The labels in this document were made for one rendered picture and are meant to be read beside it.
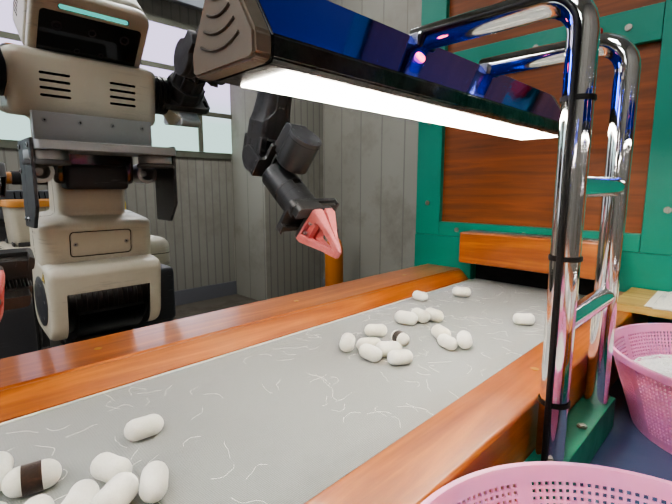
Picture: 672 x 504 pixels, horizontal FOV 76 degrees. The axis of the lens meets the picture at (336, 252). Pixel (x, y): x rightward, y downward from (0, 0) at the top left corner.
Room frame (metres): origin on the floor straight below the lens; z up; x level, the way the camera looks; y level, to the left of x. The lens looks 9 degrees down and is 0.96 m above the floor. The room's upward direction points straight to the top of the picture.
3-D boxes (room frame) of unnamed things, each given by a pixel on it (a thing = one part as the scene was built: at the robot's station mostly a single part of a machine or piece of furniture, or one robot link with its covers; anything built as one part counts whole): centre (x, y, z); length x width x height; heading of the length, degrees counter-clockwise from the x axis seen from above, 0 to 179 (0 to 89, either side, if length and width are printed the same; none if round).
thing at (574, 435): (0.47, -0.19, 0.90); 0.20 x 0.19 x 0.45; 135
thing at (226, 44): (0.53, -0.14, 1.08); 0.62 x 0.08 x 0.07; 135
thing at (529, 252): (0.89, -0.41, 0.83); 0.30 x 0.06 x 0.07; 45
